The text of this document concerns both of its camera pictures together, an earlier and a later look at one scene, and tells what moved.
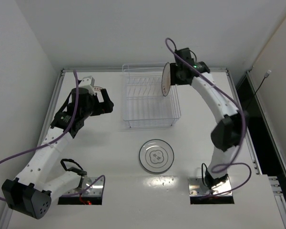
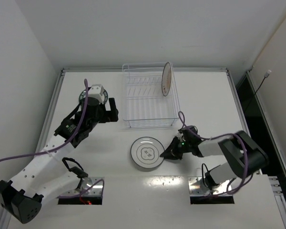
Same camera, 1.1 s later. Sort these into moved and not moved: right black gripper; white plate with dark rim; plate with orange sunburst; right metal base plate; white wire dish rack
Moved: right black gripper; white plate with dark rim
Not moved: right metal base plate; white wire dish rack; plate with orange sunburst
